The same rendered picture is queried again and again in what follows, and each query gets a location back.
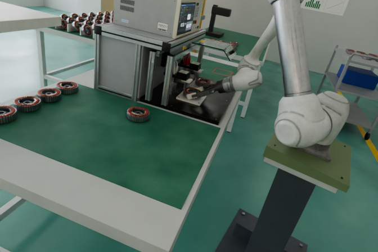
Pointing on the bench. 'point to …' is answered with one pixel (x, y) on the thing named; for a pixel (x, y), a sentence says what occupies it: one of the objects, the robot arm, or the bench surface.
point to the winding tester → (153, 10)
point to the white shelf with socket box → (25, 18)
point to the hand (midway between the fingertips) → (192, 93)
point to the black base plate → (186, 108)
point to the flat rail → (186, 51)
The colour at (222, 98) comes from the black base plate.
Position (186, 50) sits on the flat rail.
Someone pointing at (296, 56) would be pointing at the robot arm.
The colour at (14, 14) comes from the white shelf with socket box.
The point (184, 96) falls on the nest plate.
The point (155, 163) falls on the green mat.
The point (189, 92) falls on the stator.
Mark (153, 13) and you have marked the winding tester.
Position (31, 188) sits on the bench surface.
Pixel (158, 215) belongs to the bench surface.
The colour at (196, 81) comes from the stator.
